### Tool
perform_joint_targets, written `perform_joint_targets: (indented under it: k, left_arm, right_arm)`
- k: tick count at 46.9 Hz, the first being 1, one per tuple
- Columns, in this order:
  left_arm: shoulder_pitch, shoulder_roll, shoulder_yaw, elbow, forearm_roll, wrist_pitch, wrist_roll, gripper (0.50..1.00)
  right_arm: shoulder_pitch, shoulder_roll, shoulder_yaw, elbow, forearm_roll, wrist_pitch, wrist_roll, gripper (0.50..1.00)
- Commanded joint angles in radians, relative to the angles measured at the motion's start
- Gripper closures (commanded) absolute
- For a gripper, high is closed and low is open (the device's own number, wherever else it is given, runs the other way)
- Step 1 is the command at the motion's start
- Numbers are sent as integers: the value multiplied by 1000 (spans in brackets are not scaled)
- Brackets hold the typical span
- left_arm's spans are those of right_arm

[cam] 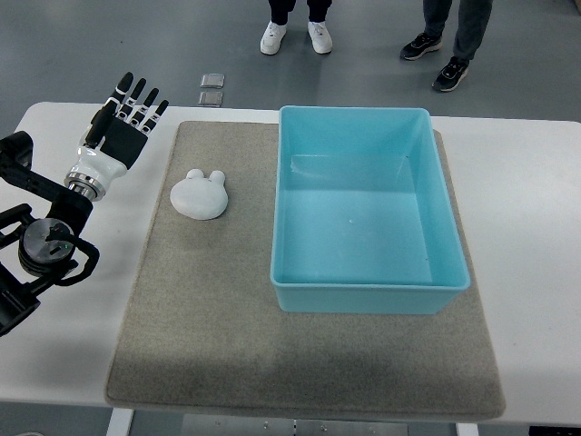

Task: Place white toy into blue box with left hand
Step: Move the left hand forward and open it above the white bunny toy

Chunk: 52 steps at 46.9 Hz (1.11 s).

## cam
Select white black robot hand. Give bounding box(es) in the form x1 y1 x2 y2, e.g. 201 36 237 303
64 72 169 202

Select white bunny toy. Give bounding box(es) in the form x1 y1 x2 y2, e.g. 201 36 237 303
170 169 229 221

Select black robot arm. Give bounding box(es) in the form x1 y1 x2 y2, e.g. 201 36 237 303
1 131 100 335

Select blue plastic box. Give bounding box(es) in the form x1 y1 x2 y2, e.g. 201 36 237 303
271 105 471 315

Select lower floor socket plate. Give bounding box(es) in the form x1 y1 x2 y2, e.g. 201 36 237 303
198 91 223 107

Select floor socket plate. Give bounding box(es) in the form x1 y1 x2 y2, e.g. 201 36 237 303
200 73 225 89
198 91 223 107

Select upper floor socket plate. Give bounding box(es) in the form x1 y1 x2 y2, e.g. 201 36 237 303
200 73 225 89

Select left white sneaker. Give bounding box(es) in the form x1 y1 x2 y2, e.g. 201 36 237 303
260 22 287 55

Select white sneaker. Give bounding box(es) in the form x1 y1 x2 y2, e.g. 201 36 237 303
260 22 287 55
308 22 333 55

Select right white sneaker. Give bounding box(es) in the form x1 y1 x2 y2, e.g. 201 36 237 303
308 22 333 55

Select dark trouser legs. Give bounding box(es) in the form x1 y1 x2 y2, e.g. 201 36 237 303
267 0 338 26

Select white table leg left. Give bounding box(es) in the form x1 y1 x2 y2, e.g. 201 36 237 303
105 408 134 436

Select metal table crossbar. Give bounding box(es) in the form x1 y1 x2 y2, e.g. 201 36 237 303
181 414 409 436

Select black sneaker far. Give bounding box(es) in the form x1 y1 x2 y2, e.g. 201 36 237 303
399 33 442 61

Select black sneaker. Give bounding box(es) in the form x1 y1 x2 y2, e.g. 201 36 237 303
399 33 442 61
432 56 469 93

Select black sneaker near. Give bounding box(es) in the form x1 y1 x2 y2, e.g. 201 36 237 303
432 56 469 93

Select grey trouser legs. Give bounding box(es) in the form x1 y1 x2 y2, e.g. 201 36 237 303
423 0 493 61

